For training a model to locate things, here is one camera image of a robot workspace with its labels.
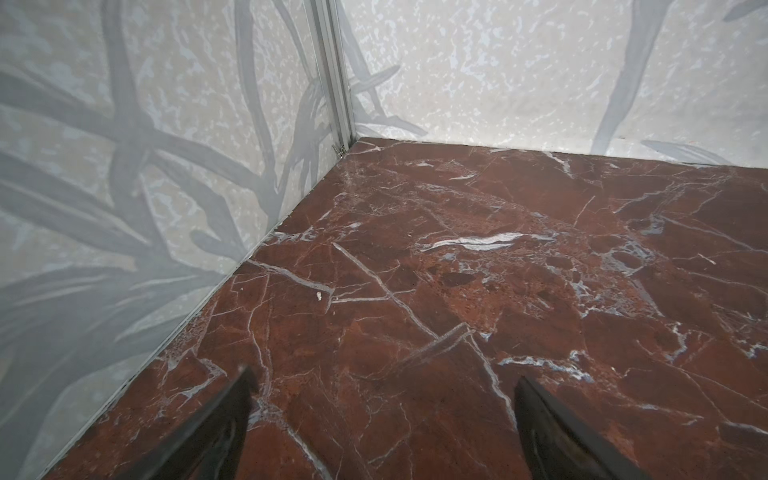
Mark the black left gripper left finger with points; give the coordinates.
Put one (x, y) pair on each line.
(209, 444)

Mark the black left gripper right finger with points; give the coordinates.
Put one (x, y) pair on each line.
(557, 444)

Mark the aluminium cage frame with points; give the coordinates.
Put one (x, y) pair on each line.
(323, 17)

